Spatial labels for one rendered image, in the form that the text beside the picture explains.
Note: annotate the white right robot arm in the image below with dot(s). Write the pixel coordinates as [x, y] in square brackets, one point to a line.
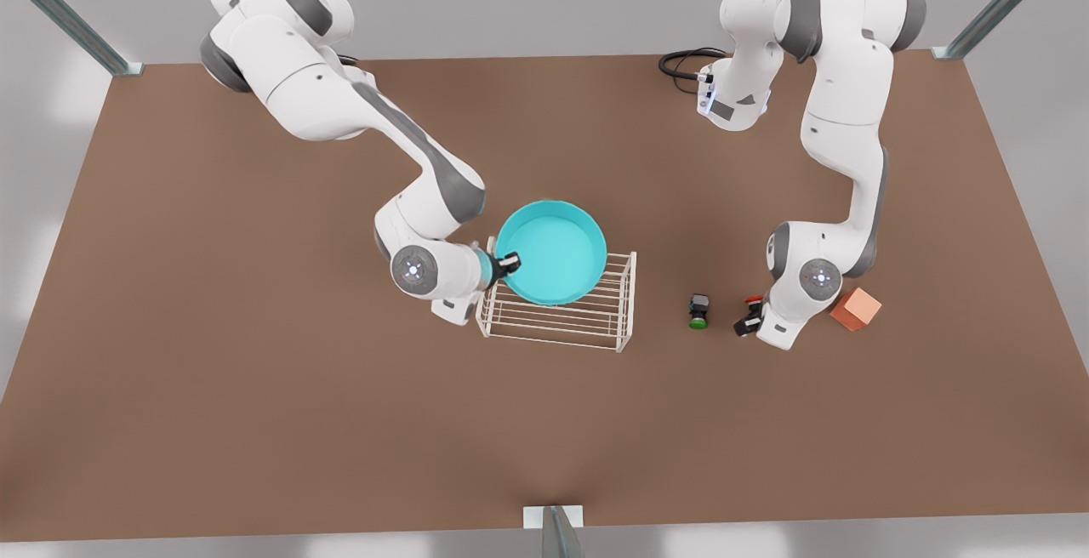
[340, 99]

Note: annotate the silver frame post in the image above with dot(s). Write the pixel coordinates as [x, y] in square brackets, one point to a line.
[59, 9]
[557, 532]
[1004, 1]

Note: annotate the turquoise round plate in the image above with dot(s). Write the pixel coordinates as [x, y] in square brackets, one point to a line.
[557, 252]

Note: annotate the orange cube block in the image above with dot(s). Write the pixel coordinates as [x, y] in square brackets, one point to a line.
[856, 309]

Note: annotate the green button switch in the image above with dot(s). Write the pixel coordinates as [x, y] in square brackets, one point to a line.
[699, 311]

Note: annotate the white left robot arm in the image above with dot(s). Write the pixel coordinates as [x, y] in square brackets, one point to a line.
[842, 99]

